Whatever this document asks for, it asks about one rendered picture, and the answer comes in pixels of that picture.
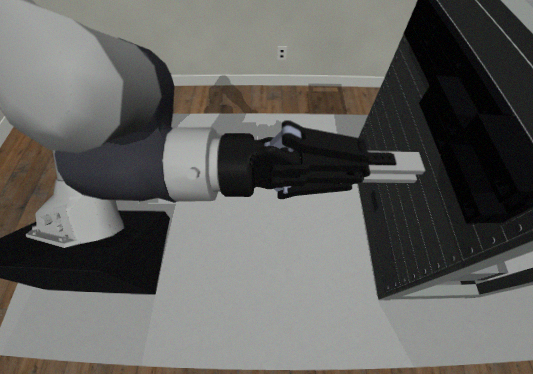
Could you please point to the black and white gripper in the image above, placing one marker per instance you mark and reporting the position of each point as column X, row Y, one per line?
column 326, row 158

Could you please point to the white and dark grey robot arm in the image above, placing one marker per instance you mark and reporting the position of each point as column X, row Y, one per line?
column 72, row 88

